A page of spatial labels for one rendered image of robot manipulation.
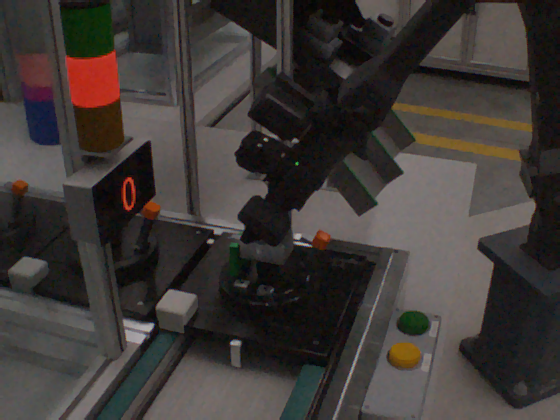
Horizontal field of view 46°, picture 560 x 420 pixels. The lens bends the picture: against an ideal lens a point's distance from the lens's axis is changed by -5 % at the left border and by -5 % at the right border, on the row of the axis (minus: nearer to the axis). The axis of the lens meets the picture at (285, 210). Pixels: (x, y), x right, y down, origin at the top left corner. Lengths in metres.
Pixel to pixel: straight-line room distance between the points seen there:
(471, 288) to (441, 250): 0.12
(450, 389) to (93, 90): 0.64
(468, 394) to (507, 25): 4.00
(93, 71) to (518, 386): 0.69
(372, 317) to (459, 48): 4.05
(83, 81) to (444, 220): 0.89
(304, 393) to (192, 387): 0.15
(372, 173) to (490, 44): 3.73
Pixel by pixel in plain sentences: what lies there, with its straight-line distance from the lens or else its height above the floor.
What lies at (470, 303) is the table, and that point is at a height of 0.86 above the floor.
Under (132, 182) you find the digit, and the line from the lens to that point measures 0.76.
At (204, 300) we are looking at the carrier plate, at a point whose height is 0.97.
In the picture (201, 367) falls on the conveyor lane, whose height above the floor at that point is 0.92.
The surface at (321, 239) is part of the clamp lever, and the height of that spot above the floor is 1.07.
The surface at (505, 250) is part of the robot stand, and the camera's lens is 0.94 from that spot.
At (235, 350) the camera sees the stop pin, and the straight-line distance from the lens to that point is 0.90.
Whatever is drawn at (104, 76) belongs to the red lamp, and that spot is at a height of 1.34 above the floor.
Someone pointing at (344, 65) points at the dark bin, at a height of 1.21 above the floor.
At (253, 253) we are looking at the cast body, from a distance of 0.93.
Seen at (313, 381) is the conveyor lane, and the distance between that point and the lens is 0.87.
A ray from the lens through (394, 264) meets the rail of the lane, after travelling 1.06.
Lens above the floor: 1.55
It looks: 30 degrees down
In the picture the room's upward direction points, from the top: straight up
